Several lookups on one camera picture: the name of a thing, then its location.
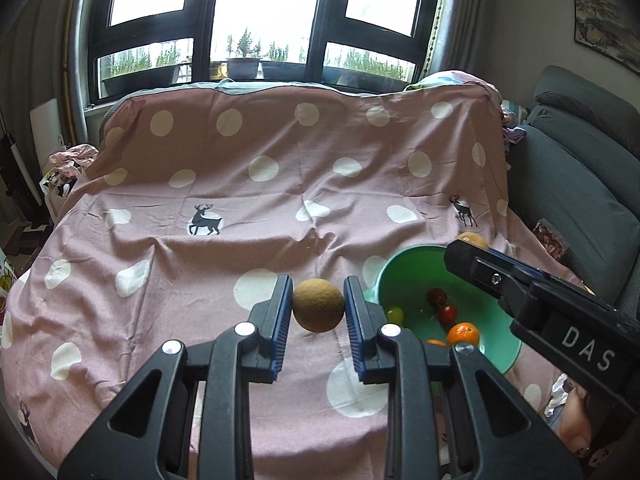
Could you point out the green plastic basin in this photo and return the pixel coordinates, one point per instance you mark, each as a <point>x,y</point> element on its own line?
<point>415,270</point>

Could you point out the grey sofa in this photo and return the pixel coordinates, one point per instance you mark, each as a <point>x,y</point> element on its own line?
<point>575,170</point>

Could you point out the landscape wall painting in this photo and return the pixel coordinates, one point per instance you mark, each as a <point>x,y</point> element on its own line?
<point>607,15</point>

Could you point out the white board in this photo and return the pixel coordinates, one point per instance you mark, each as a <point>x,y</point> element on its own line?
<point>46,125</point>

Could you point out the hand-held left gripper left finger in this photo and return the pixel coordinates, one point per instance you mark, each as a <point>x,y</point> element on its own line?
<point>280,335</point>

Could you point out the potted plant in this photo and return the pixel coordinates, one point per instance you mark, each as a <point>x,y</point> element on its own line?
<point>243,62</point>

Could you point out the grey curtain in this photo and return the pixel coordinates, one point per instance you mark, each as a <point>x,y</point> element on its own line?
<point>465,20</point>
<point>45,35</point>

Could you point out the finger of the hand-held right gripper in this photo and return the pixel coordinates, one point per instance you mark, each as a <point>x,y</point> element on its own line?
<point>530,269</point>
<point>480,272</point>

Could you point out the clear snack packet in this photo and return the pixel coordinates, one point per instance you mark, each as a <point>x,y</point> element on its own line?
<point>550,240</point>

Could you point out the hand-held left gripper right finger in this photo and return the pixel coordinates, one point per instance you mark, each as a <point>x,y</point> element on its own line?
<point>356,335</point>

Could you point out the pink spotted soft object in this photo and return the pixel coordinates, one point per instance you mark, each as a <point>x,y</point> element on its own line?
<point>575,420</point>

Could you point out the black framed window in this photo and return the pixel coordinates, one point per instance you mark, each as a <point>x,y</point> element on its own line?
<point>270,10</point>

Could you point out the tan longan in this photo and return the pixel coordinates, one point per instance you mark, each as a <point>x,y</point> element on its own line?
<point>318,305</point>
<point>472,240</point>

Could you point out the red cherry tomato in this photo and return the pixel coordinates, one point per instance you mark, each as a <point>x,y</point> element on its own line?
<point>448,313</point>
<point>436,296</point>

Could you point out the pink dotted deer blanket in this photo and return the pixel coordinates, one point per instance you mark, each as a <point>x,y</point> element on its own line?
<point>300,200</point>

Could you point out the printed white bag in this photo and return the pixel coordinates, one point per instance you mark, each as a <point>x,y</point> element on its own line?
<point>57,190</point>

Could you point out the pile of pastel clothes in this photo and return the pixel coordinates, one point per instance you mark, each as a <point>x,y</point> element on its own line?
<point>513,125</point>

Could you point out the white crumpled wrapper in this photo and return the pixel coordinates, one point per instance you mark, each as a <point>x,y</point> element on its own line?
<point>556,392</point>

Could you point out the pink clothes pile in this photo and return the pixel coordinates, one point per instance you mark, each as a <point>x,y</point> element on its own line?
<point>72,160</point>

